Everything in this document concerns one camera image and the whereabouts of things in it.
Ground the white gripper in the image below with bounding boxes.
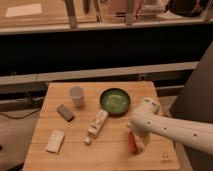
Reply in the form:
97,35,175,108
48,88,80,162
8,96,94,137
127,123,150,146

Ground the red pepper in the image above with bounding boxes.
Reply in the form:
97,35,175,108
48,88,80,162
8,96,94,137
128,131,137,155

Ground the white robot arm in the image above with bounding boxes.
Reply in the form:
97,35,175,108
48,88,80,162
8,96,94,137
128,97,213,155

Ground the green frying pan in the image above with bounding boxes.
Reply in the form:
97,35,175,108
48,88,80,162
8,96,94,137
100,88,131,116

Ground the white plastic cup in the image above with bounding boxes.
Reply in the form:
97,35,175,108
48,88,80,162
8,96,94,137
69,86,84,107

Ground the grey sponge block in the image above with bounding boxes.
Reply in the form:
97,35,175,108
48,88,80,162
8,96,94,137
57,105,74,121

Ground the white rectangular block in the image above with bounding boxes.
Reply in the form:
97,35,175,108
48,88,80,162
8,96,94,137
46,130,65,154

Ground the white pan handle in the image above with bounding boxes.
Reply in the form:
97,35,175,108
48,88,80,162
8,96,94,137
84,109,109,145

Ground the black cable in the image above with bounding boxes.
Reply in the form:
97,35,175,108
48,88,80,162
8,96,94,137
0,108,42,121

